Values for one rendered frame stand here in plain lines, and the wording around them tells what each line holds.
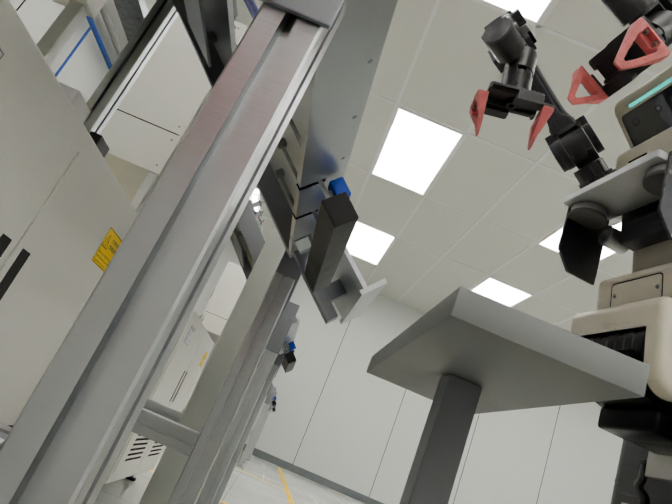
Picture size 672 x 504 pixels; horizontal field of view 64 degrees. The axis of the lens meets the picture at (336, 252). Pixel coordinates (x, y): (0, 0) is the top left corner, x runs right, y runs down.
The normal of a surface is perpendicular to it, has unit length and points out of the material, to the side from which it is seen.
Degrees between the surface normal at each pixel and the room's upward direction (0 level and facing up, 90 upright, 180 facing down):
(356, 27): 133
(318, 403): 90
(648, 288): 98
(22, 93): 90
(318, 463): 90
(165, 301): 90
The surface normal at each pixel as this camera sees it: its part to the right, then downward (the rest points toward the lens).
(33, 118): 0.92, 0.39
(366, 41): 0.42, 0.88
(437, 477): 0.11, -0.32
